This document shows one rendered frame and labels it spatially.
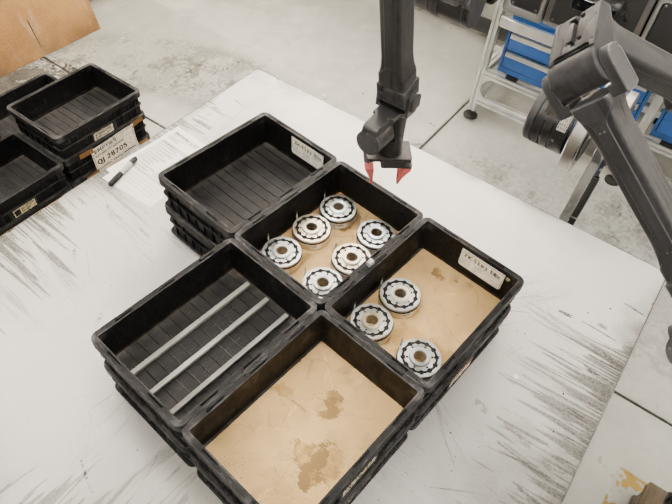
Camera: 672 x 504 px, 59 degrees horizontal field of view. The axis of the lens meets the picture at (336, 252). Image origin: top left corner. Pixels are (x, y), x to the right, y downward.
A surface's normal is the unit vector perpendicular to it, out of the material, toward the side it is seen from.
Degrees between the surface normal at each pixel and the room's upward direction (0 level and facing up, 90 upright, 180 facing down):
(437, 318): 0
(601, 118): 87
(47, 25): 73
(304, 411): 0
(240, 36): 0
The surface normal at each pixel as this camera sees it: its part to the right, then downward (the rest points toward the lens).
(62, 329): 0.06, -0.64
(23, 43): 0.79, 0.26
